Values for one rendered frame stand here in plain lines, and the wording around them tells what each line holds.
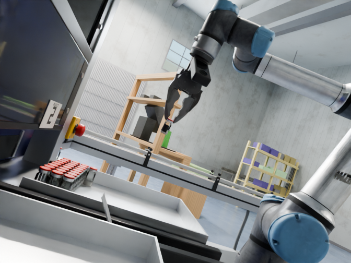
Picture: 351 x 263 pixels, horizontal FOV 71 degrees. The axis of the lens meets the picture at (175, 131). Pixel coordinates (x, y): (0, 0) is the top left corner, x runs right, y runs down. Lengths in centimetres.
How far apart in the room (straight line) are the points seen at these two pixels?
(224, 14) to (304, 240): 58
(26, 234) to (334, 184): 60
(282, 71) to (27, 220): 73
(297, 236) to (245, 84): 1114
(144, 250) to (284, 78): 64
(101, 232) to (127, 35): 895
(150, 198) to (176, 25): 950
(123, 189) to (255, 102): 1154
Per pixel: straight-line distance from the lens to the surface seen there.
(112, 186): 71
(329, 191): 67
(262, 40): 72
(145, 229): 45
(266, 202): 79
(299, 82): 84
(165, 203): 73
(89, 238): 39
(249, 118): 1191
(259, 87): 1229
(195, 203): 457
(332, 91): 86
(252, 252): 80
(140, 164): 148
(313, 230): 64
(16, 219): 40
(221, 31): 73
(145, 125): 452
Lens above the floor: 105
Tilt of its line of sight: 4 degrees up
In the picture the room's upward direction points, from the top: 21 degrees clockwise
